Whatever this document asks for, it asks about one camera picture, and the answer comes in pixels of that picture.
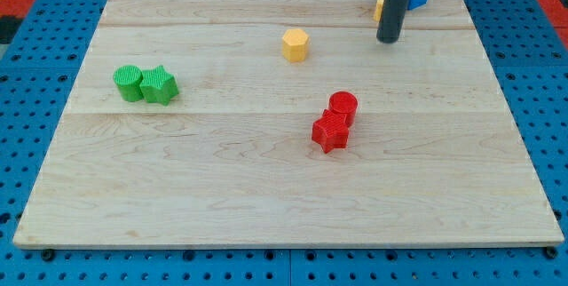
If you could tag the yellow hexagon block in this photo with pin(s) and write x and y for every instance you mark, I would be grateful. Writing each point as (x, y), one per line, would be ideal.
(295, 45)

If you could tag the yellow heart block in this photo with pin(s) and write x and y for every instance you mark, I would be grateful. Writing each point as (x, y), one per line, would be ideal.
(378, 10)

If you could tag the wooden board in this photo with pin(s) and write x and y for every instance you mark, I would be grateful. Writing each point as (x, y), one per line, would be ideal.
(434, 158)

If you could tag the red star block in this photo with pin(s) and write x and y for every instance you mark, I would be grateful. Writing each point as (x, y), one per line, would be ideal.
(330, 131)

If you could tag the red cylinder block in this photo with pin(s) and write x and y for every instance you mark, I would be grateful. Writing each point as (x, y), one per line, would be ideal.
(344, 103)

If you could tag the green star block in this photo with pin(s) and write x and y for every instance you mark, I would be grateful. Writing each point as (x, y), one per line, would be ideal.
(158, 86)

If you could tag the green cylinder block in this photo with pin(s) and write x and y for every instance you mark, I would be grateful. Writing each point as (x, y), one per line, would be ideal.
(127, 79)

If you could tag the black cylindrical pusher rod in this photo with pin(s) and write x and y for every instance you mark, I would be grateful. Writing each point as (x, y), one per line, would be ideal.
(391, 22)

